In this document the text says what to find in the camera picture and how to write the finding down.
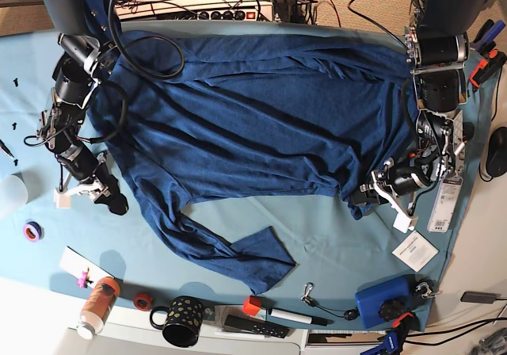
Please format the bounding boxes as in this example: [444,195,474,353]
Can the clear blister pack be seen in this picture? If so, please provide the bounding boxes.
[427,177,463,233]

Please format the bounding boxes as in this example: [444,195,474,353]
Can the red tape roll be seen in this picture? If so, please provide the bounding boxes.
[132,292,154,311]

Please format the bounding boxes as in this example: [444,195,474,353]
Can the white marker pen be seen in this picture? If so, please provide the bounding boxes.
[267,308,329,326]

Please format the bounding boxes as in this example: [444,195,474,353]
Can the purple tape roll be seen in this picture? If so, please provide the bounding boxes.
[23,221,43,242]

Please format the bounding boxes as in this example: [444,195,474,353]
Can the pink small toy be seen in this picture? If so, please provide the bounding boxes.
[77,269,94,288]

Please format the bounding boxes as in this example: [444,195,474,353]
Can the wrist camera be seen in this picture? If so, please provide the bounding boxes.
[393,213,418,234]
[53,189,72,209]

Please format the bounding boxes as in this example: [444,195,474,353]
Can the white paper sheet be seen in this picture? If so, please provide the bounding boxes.
[59,246,112,283]

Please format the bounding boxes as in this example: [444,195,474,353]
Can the orange black clamp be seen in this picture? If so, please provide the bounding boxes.
[469,49,506,92]

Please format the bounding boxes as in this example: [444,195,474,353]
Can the white paper card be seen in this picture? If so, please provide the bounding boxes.
[392,231,438,272]

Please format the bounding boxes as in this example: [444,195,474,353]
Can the black lanyard with clip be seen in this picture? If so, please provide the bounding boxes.
[299,281,359,323]

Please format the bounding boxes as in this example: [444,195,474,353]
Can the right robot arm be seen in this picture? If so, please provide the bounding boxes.
[25,0,128,216]

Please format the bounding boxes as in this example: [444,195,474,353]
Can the black computer mouse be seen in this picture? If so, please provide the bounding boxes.
[486,127,507,178]

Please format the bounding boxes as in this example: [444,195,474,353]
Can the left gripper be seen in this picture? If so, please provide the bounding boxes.
[349,158,396,208]

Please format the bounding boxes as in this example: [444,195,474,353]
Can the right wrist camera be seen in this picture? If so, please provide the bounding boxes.
[53,189,72,209]

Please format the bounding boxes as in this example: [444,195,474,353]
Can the blue orange bottom clamp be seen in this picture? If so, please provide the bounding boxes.
[364,311,419,355]

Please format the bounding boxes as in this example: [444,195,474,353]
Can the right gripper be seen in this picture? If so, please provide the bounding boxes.
[90,168,129,216]

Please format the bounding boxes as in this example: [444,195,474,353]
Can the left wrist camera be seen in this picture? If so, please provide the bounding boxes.
[393,213,418,234]

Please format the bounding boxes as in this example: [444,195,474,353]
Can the blue spring clamp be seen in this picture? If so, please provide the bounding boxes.
[470,19,506,55]

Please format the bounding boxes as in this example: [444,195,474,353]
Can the black mug gold dots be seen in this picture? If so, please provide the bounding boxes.
[149,296,205,348]

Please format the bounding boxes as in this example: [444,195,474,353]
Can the black remote control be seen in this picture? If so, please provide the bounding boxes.
[223,315,290,338]

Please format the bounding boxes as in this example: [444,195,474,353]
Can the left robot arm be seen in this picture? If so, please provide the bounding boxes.
[349,0,486,212]

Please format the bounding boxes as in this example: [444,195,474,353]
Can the light blue table cloth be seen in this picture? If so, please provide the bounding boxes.
[0,21,486,332]

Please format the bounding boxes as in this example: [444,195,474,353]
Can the translucent plastic cup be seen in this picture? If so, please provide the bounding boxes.
[0,174,28,219]

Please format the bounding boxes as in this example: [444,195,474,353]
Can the orange supplement bottle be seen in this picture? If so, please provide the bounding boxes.
[76,277,120,340]

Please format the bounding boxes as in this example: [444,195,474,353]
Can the orange red cube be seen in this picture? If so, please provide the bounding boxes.
[242,296,262,316]

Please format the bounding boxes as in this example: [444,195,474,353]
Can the metal carabiner keyring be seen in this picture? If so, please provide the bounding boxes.
[414,281,439,300]

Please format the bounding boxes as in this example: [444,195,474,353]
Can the black adapter block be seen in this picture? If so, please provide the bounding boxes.
[460,291,497,304]

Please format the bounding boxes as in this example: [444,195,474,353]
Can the blue box with knob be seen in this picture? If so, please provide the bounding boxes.
[355,276,414,329]

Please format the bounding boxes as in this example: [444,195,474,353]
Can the white power strip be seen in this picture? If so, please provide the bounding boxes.
[156,0,278,22]

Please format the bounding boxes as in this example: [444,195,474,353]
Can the dark blue t-shirt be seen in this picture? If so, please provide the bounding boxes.
[88,31,417,294]

